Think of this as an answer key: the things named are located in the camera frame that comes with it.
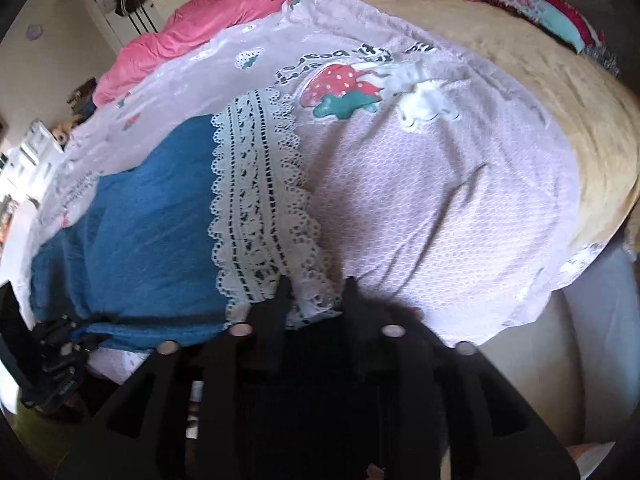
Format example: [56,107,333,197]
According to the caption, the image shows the pink blanket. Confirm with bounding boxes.
[92,0,483,108]

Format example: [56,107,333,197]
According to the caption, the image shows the beige bed sheet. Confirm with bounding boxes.
[360,0,640,281]

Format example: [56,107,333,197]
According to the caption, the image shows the white dresser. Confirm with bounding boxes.
[0,119,66,211]

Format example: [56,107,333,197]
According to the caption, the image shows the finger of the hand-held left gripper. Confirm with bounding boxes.
[35,316,103,361]

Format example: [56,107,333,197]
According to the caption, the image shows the brown plush toy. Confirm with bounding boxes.
[51,121,77,147]

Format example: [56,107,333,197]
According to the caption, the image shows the pile of colourful floral cloths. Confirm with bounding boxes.
[432,0,623,80]

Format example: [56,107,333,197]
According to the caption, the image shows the blue denim jeans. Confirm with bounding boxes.
[29,87,347,352]

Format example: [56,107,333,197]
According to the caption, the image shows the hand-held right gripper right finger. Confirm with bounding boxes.
[344,276,578,480]

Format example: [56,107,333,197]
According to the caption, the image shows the white door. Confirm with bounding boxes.
[81,0,168,53]

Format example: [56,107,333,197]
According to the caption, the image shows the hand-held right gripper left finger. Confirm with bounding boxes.
[60,276,294,480]

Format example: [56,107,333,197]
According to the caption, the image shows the pile of folded dark clothes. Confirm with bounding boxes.
[66,76,99,112]

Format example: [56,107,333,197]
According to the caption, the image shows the lilac strawberry printed blanket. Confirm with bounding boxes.
[0,0,611,381]

